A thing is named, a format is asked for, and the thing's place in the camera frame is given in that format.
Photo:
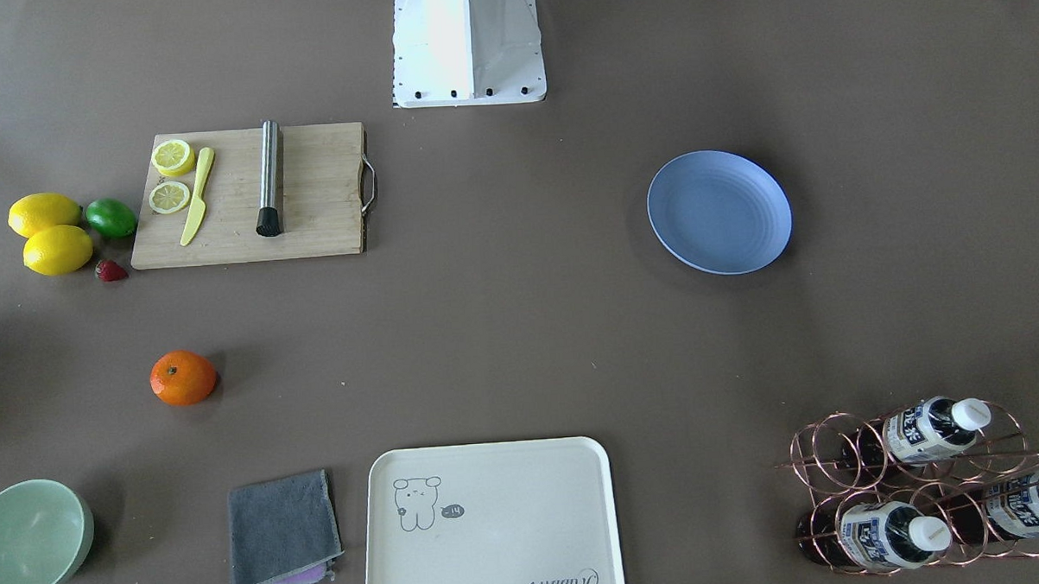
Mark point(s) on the orange mandarin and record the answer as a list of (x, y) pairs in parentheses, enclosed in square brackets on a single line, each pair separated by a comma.
[(182, 378)]

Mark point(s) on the blue plate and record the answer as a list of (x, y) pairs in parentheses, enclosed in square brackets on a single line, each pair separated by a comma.
[(719, 213)]

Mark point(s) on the bamboo cutting board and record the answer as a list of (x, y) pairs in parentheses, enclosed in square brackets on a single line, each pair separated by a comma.
[(321, 206)]

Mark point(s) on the cream rabbit tray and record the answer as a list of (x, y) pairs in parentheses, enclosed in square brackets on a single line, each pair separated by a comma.
[(518, 512)]

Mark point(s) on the steel muddler black tip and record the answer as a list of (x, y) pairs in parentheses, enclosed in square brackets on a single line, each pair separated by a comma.
[(269, 215)]

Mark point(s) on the yellow plastic knife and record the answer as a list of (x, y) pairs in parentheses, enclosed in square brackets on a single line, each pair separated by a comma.
[(197, 205)]

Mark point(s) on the grey folded cloth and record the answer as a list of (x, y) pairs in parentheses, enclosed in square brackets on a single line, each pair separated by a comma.
[(283, 531)]

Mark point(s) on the lemon slice lower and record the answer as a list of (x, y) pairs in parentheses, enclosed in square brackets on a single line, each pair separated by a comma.
[(169, 197)]

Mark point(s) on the lemon slice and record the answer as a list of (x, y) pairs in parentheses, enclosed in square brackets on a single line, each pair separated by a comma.
[(173, 158), (169, 197)]

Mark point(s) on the lemon slice upper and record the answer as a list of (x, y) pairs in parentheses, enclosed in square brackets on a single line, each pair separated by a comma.
[(173, 158)]

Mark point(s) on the red strawberry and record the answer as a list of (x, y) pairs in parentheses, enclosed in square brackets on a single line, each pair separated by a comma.
[(110, 271)]

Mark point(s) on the green lime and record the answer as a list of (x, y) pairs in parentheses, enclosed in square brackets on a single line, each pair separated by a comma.
[(111, 218)]

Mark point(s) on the tea bottle top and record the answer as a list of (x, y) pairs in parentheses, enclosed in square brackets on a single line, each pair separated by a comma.
[(935, 429)]

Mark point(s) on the tea bottle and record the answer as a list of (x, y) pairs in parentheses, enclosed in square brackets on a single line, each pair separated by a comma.
[(998, 513), (873, 538), (935, 429)]

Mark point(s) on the yellow lemon near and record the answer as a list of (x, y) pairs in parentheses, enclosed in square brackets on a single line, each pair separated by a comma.
[(58, 250)]

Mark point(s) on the yellow lemon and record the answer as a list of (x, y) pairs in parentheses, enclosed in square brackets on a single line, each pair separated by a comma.
[(58, 250), (36, 212)]

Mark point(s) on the yellow lemon far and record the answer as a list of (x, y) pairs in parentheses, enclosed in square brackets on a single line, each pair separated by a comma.
[(36, 212)]

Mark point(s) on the mint green bowl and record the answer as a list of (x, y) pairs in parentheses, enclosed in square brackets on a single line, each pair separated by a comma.
[(46, 531)]

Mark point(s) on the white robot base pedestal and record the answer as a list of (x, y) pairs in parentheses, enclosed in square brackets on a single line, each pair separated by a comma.
[(451, 53)]

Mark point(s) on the copper wire bottle rack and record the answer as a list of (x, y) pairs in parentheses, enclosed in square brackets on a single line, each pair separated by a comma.
[(1002, 452)]

